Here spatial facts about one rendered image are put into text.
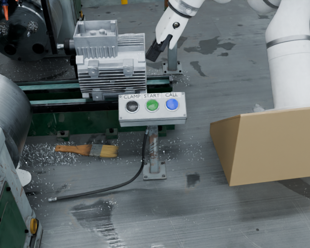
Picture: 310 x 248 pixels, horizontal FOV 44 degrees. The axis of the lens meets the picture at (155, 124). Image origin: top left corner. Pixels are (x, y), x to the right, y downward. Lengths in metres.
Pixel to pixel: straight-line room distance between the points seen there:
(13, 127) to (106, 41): 0.36
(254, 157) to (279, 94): 0.19
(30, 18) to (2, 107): 0.53
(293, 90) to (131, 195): 0.53
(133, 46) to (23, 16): 0.44
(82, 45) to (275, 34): 0.54
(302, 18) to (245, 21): 0.88
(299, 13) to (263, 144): 0.37
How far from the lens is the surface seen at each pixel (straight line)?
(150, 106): 0.94
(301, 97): 1.08
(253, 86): 1.51
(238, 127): 0.96
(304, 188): 1.17
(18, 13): 1.41
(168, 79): 1.30
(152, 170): 1.13
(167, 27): 1.03
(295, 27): 1.12
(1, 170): 0.83
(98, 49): 1.13
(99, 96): 1.16
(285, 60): 1.09
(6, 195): 0.81
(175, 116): 0.94
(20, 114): 0.98
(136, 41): 1.14
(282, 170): 1.14
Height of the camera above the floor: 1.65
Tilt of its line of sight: 41 degrees down
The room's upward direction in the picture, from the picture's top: 2 degrees counter-clockwise
